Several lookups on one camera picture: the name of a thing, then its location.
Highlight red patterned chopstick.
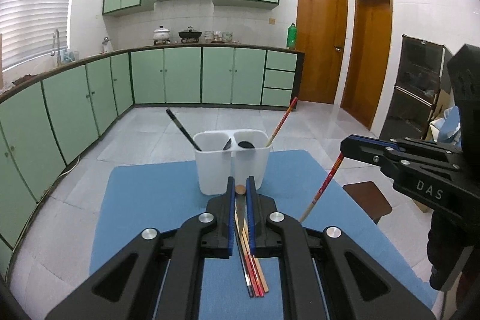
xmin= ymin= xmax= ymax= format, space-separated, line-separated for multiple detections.
xmin=243 ymin=227 xmax=265 ymax=297

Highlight green bottle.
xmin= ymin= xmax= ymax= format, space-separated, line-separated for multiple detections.
xmin=286 ymin=23 xmax=297 ymax=49

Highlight red-handled chopstick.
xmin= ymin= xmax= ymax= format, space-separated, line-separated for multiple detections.
xmin=240 ymin=229 xmax=260 ymax=297

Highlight black spoon compartment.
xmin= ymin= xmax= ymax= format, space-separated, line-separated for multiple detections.
xmin=222 ymin=138 xmax=232 ymax=151
xmin=238 ymin=140 xmax=255 ymax=149

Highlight blue table mat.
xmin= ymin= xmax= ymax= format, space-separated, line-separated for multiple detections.
xmin=88 ymin=148 xmax=438 ymax=320

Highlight red flower-pattern chopstick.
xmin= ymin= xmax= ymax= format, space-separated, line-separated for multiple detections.
xmin=298 ymin=153 xmax=344 ymax=223

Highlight green lower kitchen cabinets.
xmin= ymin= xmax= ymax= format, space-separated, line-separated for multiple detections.
xmin=1 ymin=44 xmax=304 ymax=273

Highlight black wok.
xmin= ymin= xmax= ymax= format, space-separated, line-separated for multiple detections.
xmin=178 ymin=26 xmax=203 ymax=44

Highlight white twin utensil holder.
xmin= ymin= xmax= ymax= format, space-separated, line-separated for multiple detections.
xmin=193 ymin=129 xmax=272 ymax=196

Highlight chrome sink faucet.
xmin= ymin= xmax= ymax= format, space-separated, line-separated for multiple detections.
xmin=50 ymin=29 xmax=62 ymax=67

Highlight right wooden door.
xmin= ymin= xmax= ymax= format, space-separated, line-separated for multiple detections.
xmin=341 ymin=0 xmax=393 ymax=129

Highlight window blinds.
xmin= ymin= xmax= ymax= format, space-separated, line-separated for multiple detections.
xmin=1 ymin=0 xmax=70 ymax=69

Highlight wooden door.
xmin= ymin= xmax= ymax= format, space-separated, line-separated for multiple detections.
xmin=295 ymin=0 xmax=348 ymax=104
xmin=341 ymin=0 xmax=393 ymax=129

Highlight brown wooden stool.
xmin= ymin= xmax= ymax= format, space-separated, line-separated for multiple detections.
xmin=343 ymin=181 xmax=393 ymax=224

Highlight white pot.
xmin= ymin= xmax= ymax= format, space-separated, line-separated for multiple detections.
xmin=153 ymin=25 xmax=171 ymax=46

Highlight black spoon left compartment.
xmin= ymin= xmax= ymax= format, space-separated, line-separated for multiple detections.
xmin=222 ymin=138 xmax=232 ymax=151

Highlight red chopstick in holder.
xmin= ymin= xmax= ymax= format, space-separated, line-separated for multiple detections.
xmin=265 ymin=97 xmax=298 ymax=148

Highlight black spoon right compartment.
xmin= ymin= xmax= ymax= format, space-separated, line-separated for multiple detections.
xmin=238 ymin=140 xmax=255 ymax=149

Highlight plain bamboo chopstick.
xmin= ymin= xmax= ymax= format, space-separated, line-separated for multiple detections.
xmin=235 ymin=184 xmax=270 ymax=293

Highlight left wooden door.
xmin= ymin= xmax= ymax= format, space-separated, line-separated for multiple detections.
xmin=295 ymin=0 xmax=348 ymax=104

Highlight black chopstick in holder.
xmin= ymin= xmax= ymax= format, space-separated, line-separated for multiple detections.
xmin=166 ymin=108 xmax=201 ymax=151

